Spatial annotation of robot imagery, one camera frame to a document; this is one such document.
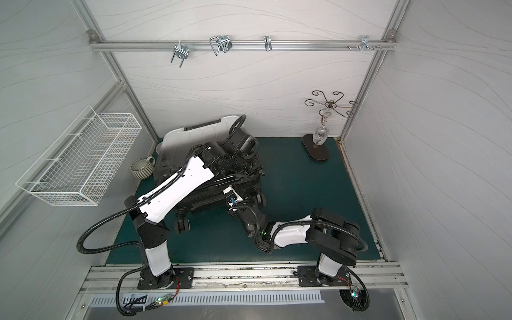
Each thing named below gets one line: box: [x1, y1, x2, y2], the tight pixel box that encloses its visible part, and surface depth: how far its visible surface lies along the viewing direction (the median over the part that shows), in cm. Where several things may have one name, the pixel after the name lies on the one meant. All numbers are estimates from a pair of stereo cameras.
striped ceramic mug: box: [130, 156, 156, 180], surface depth 103 cm
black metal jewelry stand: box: [302, 90, 358, 162], surface depth 100 cm
